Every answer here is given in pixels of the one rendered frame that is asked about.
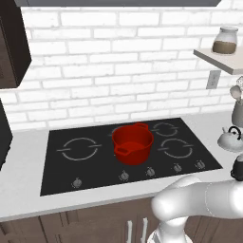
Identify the red pot with handles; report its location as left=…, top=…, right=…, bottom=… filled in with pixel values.
left=111, top=121, right=156, bottom=166

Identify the black hob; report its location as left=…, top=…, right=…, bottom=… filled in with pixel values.
left=39, top=117, right=224, bottom=197

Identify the black appliance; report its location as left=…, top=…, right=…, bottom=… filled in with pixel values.
left=0, top=98, right=14, bottom=172

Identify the pale wall shelf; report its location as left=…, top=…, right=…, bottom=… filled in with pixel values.
left=193, top=47, right=243, bottom=76

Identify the grey hob knob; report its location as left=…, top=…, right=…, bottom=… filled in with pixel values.
left=71, top=177, right=83, bottom=190
left=195, top=159, right=206, bottom=171
left=145, top=166, right=157, bottom=178
left=119, top=170, right=130, bottom=182
left=172, top=162, right=183, bottom=174

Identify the pale wooden spoon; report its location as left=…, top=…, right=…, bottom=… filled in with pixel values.
left=229, top=84, right=243, bottom=104

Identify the grey extractor hood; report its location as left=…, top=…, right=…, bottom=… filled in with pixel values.
left=13, top=0, right=223, bottom=9

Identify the dark brown cupboard door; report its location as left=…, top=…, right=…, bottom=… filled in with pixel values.
left=65, top=203, right=140, bottom=243
left=184, top=215, right=243, bottom=243
left=137, top=197, right=163, bottom=243
left=0, top=212, right=68, bottom=243

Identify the dark wall cupboard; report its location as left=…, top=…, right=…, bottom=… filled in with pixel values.
left=0, top=0, right=33, bottom=90

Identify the glass jar with brown contents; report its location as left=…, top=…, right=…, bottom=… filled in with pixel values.
left=212, top=26, right=239, bottom=56

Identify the grey wall socket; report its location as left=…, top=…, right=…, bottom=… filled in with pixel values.
left=205, top=69, right=222, bottom=90

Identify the grey utensil pot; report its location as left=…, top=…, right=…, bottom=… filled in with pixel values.
left=231, top=100, right=243, bottom=129

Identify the white cupboard handle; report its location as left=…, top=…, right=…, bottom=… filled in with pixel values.
left=140, top=216, right=149, bottom=243
left=125, top=219, right=134, bottom=243

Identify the white kettle with black handle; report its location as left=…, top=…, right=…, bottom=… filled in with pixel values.
left=216, top=125, right=243, bottom=154

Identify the grey kitchen tool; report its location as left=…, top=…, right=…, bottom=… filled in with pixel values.
left=234, top=75, right=243, bottom=96

